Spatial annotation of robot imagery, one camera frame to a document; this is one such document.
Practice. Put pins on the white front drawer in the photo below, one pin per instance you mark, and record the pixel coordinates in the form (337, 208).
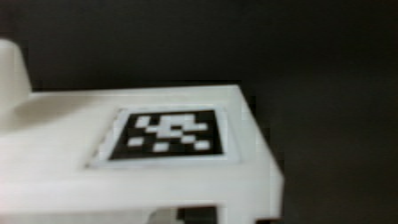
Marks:
(115, 152)

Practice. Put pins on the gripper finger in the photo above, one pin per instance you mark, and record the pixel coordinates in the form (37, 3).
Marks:
(185, 215)

